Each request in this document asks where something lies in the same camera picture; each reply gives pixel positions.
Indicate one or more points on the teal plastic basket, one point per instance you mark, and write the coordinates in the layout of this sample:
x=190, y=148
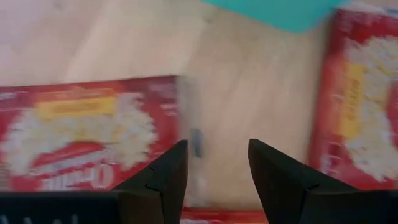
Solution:
x=280, y=15

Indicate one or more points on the red popcorn bag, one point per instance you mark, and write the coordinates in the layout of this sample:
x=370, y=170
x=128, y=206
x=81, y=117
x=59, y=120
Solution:
x=367, y=93
x=77, y=130
x=224, y=216

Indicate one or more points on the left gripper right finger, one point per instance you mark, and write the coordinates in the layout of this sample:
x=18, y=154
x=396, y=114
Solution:
x=295, y=199

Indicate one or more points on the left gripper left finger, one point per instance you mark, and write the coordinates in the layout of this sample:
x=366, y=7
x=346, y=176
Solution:
x=140, y=205

